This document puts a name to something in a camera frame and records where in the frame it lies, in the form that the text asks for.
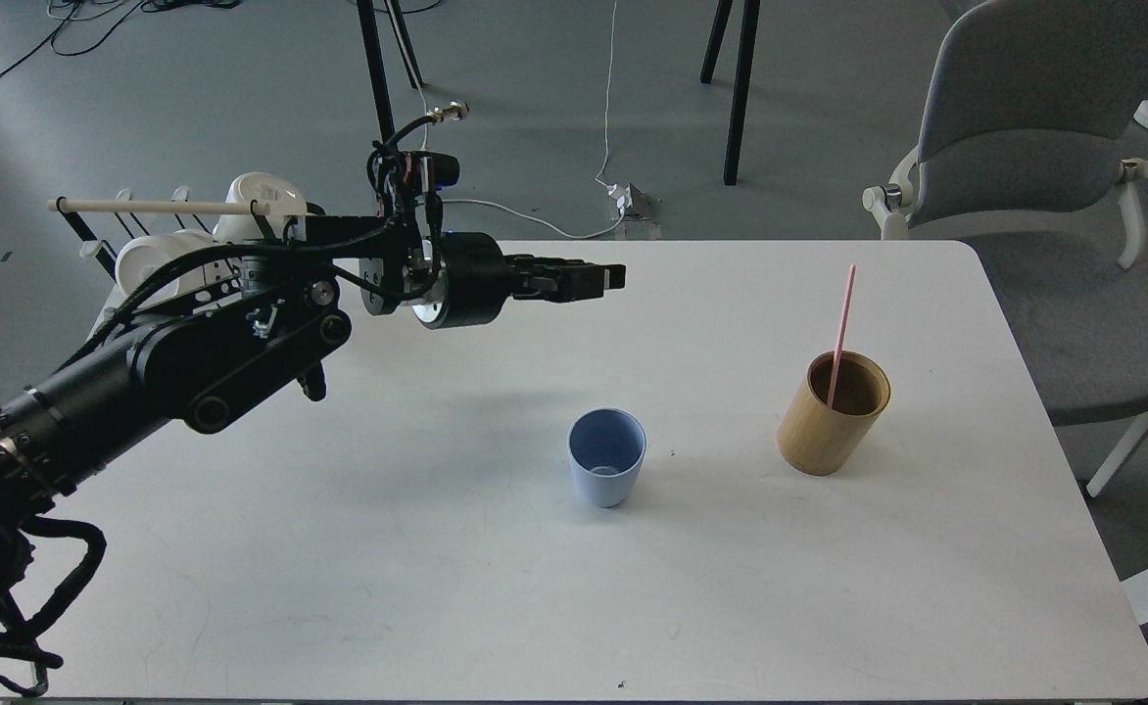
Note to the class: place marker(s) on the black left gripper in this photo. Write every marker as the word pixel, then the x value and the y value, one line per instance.
pixel 477 278

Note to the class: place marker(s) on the blue plastic cup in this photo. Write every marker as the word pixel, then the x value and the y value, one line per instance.
pixel 606 449

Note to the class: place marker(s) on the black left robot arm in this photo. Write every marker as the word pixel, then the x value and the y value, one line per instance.
pixel 208 336

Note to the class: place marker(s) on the white power adapter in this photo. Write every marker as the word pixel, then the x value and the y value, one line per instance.
pixel 630 202

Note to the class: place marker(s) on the black table leg left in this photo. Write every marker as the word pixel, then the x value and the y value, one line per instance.
pixel 372 47

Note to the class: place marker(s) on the black table leg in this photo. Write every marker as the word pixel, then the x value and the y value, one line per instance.
pixel 372 47
pixel 745 54

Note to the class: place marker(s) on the white mug upper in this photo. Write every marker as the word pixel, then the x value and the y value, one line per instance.
pixel 283 197

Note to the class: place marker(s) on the white mug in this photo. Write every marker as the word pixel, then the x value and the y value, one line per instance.
pixel 283 197
pixel 138 261

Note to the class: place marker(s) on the bamboo cylinder holder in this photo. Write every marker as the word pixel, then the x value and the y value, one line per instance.
pixel 835 406

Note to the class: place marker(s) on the black table leg right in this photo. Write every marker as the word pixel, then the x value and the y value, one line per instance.
pixel 745 54

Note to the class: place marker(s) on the white mug lower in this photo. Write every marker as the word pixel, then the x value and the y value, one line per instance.
pixel 138 261

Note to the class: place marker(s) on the grey office chair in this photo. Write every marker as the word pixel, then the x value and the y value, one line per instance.
pixel 1027 106

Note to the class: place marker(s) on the black wire mug rack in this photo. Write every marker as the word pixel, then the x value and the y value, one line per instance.
pixel 142 218

